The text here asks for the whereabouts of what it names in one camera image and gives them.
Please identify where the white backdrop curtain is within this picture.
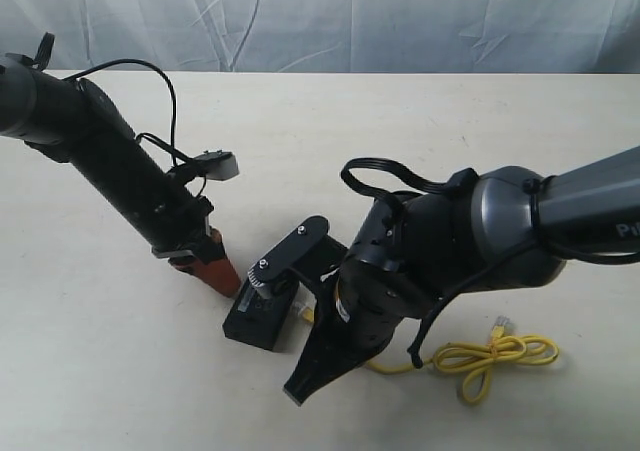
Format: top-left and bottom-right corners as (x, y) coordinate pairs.
(1, 0), (639, 73)

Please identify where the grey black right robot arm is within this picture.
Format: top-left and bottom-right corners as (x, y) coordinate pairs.
(284, 149), (639, 404)

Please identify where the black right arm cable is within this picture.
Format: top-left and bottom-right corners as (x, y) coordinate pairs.
(340, 156), (640, 370)

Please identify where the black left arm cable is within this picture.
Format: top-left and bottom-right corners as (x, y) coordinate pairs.
(19, 31), (211, 202)

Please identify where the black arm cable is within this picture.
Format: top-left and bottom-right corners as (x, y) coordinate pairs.
(19, 31), (211, 202)
(340, 156), (640, 370)

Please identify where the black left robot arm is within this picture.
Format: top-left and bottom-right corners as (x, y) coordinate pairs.
(1, 56), (241, 297)

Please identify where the yellow ethernet cable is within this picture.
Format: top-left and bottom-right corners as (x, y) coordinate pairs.
(294, 301), (561, 405)

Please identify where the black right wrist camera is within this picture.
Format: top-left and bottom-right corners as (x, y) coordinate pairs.
(247, 215), (347, 299)

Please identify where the small black network box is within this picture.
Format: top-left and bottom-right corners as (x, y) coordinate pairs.
(222, 279), (300, 351)

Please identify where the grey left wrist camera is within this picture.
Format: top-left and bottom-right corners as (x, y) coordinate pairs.
(193, 150), (240, 181)

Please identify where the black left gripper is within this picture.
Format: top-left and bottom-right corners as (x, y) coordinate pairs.
(151, 196), (241, 298)

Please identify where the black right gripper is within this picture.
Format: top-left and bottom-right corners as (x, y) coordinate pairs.
(283, 265), (435, 404)

